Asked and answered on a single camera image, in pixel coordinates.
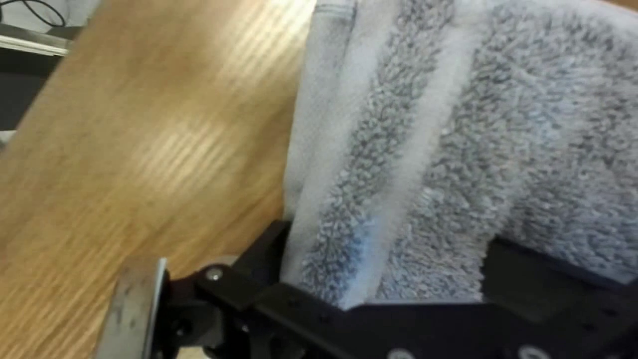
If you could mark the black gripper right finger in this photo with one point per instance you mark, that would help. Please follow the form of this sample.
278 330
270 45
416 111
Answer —
526 276

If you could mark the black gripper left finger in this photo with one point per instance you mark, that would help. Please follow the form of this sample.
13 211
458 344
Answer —
266 256

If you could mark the grey towel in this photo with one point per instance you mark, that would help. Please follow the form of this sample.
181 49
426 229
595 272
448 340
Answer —
466 133

